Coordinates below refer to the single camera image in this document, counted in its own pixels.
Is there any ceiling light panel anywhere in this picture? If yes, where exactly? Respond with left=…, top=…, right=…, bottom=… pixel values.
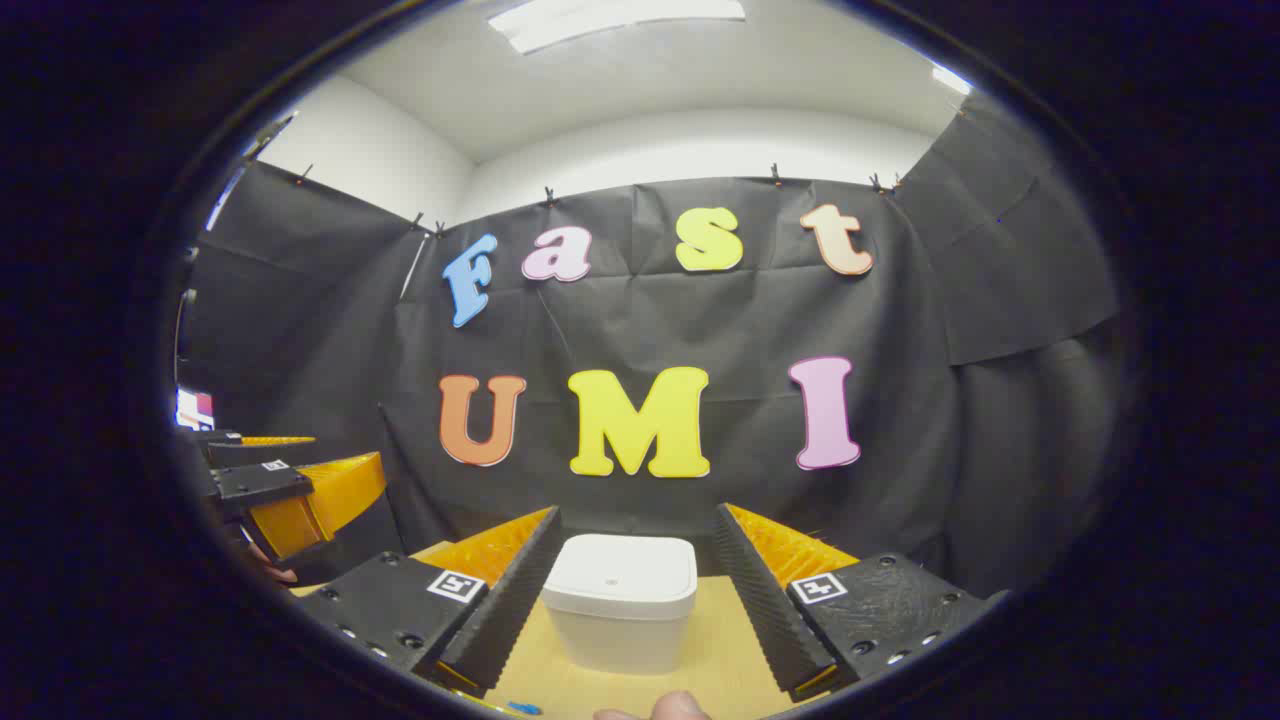
left=488, top=0, right=747, bottom=55

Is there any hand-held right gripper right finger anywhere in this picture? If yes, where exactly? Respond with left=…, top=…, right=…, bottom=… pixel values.
left=713, top=502, right=1011, bottom=703

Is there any thin white rod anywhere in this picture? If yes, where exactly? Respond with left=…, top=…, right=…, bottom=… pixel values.
left=400, top=232, right=433, bottom=301

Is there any white desktop garbage bin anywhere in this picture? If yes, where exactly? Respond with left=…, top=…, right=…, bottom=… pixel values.
left=541, top=533, right=698, bottom=676

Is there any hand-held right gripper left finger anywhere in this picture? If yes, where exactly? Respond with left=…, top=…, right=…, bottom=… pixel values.
left=290, top=505, right=564, bottom=701

